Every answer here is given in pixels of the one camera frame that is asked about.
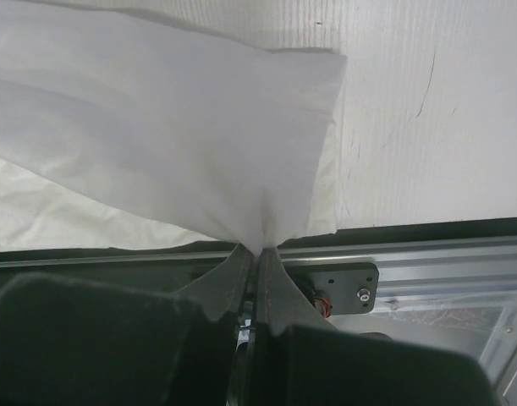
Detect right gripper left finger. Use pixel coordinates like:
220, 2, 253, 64
177, 245, 254, 405

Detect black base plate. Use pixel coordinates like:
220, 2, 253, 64
0, 217, 517, 315

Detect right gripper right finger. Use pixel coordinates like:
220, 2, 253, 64
256, 249, 326, 405

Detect aluminium rail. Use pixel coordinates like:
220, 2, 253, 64
0, 236, 517, 315

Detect white t shirt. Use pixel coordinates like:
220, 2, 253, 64
0, 1, 347, 254

